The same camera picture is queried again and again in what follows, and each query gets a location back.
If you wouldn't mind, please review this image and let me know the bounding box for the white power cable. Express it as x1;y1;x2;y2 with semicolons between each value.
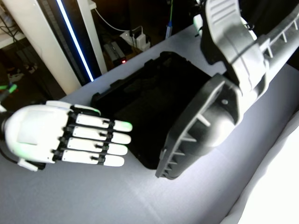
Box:
94;8;144;34

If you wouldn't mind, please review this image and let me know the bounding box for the green cable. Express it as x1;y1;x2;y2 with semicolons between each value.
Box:
168;0;176;24

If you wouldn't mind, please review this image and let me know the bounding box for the blue and white plug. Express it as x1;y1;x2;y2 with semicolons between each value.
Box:
165;21;174;40

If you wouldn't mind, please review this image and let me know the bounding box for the black power adapter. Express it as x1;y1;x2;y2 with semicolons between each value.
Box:
103;41;128;67

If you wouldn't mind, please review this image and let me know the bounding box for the white power strip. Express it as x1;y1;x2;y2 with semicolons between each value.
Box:
120;29;151;50

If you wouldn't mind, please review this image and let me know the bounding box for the blue-white LED light strip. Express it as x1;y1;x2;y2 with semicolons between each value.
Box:
55;0;95;82

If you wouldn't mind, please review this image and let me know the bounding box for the narrow white frame post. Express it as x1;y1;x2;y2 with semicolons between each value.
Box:
77;0;108;76

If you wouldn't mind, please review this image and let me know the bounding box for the wide white frame post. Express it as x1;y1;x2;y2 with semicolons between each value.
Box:
3;0;82;97

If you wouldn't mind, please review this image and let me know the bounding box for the white shelf board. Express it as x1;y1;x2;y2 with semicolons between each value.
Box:
0;28;27;50

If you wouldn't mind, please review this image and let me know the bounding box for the black hard case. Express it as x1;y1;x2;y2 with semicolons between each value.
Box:
90;0;299;181

